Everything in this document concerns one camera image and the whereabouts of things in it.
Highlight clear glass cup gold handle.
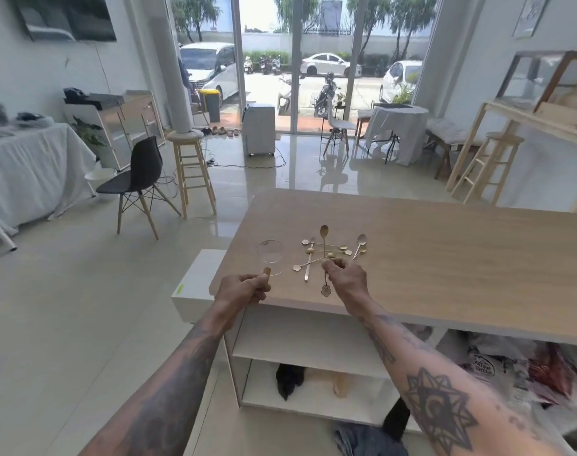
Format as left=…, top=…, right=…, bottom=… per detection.
left=255, top=239, right=285, bottom=278

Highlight pile of plastic bags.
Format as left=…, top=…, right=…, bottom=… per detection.
left=435, top=326, right=577, bottom=440

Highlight person's left forearm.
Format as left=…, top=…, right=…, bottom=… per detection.
left=78, top=304, right=233, bottom=456

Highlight black bag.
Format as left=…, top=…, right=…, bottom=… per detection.
left=381, top=397, right=414, bottom=441

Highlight black chair wooden legs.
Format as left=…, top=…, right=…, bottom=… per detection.
left=95, top=136, right=183, bottom=242

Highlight framed wall picture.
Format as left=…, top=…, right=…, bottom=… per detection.
left=511, top=0, right=553, bottom=41

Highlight black wall television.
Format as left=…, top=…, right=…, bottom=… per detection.
left=9, top=0, right=118, bottom=43

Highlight round table white cloth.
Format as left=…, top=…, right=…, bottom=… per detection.
left=364, top=104, right=430, bottom=167

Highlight long gold flower-end spoon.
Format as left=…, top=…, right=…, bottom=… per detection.
left=319, top=225, right=332, bottom=298

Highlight silver stirring spoon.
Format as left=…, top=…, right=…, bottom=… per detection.
left=304, top=237, right=316, bottom=283

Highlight white round pot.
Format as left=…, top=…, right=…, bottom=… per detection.
left=84, top=167, right=118, bottom=187

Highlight yellow-lid grey bin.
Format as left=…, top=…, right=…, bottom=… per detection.
left=197, top=88, right=221, bottom=123

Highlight black motorcycle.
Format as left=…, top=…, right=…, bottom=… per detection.
left=313, top=71, right=340, bottom=119

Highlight white van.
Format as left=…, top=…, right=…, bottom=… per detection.
left=179, top=41, right=240, bottom=103

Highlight white round column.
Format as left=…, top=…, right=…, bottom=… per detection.
left=151, top=0, right=195, bottom=134

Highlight white low box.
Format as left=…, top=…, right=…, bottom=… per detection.
left=170, top=249, right=228, bottom=325

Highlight wooden counter frame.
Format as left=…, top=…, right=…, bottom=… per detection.
left=446, top=100, right=577, bottom=214

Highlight wooden bar stool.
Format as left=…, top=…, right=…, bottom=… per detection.
left=166, top=130, right=218, bottom=220
left=461, top=131, right=526, bottom=206

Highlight black floor cable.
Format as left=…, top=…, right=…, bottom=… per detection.
left=204, top=146, right=288, bottom=170

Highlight blue jeans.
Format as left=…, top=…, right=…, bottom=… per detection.
left=334, top=421, right=409, bottom=456

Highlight white scooter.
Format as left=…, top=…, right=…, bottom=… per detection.
left=276, top=73, right=295, bottom=117

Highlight table with white cloth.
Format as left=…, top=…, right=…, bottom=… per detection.
left=0, top=119, right=98, bottom=252

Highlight white shelf unit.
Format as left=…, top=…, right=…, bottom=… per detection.
left=223, top=303, right=577, bottom=438

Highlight white sedan car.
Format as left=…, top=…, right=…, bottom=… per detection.
left=300, top=53, right=363, bottom=78

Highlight white hatchback car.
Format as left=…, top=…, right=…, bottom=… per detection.
left=379, top=60, right=423, bottom=103

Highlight wooden glass display case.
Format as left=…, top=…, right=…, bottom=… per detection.
left=495, top=50, right=577, bottom=115

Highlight person's left hand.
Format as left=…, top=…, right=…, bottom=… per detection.
left=213, top=273, right=273, bottom=324

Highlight white air purifier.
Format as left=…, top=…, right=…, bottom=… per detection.
left=242, top=103, right=277, bottom=157

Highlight person's right hand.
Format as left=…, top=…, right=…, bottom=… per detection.
left=321, top=257, right=372, bottom=314

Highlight white chair wooden legs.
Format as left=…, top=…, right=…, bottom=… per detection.
left=322, top=106, right=358, bottom=160

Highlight person's right forearm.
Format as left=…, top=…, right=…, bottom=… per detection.
left=346, top=299, right=572, bottom=456

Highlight black cloth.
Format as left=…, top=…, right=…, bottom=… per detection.
left=275, top=363, right=306, bottom=402

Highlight wooden bench with cushion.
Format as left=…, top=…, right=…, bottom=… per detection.
left=425, top=117, right=485, bottom=181

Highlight white glass-door cabinet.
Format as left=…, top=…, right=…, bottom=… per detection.
left=62, top=90, right=166, bottom=172

